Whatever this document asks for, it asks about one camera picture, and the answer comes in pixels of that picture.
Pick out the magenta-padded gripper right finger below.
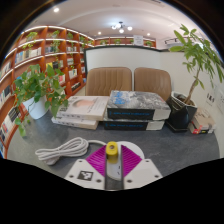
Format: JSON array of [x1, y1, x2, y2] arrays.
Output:
[[120, 144, 164, 190]]

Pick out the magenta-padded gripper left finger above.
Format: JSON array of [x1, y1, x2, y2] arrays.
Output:
[[64, 144, 108, 191]]

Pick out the small yellow charger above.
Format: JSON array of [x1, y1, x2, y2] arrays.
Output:
[[105, 140, 120, 165]]

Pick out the thick dark grey book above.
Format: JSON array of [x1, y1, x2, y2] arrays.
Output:
[[106, 89, 172, 121], [102, 117, 166, 132]]

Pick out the thin white book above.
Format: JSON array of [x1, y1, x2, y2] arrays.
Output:
[[50, 115, 100, 131]]

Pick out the large white book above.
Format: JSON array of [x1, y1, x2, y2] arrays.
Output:
[[57, 95, 110, 122]]

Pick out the tall plant in black pot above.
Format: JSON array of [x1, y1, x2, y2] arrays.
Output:
[[165, 23, 224, 133]]

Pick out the red spine book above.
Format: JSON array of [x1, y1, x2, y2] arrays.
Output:
[[188, 121, 214, 135]]

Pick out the leafy plant in white pot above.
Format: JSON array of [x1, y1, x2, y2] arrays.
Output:
[[12, 63, 69, 138]]

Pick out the beige cover book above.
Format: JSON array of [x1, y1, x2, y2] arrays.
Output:
[[191, 111, 217, 131]]

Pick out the tan upholstered chair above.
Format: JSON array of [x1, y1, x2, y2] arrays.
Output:
[[133, 67, 173, 102], [84, 66, 133, 98]]

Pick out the clear acrylic sign stand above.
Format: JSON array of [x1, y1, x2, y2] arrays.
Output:
[[203, 83, 218, 109]]

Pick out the orange wooden bookshelf unit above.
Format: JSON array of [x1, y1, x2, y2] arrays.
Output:
[[0, 25, 96, 158]]

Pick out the branched ceiling lamp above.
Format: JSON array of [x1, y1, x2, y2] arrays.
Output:
[[111, 21, 134, 34]]

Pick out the recessed ceiling lights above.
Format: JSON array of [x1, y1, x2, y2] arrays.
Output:
[[52, 6, 152, 37]]

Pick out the coiled white power cable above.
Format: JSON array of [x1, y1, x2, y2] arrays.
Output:
[[34, 136, 108, 166]]

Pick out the white wall socket plate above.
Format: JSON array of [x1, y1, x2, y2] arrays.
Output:
[[215, 89, 224, 114]]

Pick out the orange wall shelf with plants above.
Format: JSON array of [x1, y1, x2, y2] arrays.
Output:
[[94, 35, 157, 48]]

